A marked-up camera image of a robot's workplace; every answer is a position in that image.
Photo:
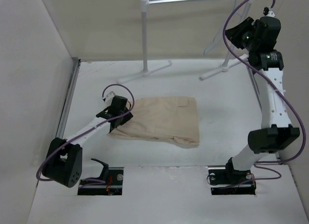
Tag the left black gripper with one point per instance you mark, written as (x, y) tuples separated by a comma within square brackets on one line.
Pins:
[(127, 117)]

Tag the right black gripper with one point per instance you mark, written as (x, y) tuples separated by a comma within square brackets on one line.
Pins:
[(234, 34)]

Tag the beige trousers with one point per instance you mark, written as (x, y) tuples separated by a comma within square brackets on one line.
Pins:
[(171, 119)]

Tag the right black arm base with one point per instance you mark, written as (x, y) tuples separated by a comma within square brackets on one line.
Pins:
[(228, 182)]

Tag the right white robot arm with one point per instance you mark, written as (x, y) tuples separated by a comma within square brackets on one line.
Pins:
[(265, 60)]

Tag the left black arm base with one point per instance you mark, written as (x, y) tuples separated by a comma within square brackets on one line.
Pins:
[(108, 183)]

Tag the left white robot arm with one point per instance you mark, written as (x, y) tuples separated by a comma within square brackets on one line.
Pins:
[(64, 160)]

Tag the white clothes rack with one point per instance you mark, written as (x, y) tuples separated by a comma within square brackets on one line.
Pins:
[(181, 29)]

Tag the left aluminium table rail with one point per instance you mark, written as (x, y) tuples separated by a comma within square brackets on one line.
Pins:
[(65, 93)]

